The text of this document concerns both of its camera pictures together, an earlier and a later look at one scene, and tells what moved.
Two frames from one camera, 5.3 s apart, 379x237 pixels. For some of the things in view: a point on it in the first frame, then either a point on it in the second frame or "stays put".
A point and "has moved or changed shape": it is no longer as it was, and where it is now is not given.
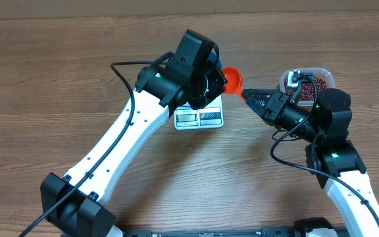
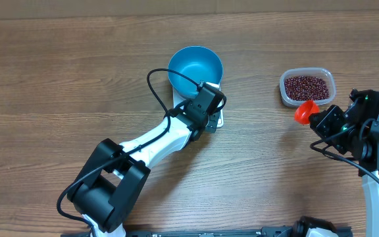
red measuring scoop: [235, 82] has moved or changed shape
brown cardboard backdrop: [23, 9] stays put
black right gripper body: [287, 115] → [343, 140]
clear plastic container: [303, 85] stays put
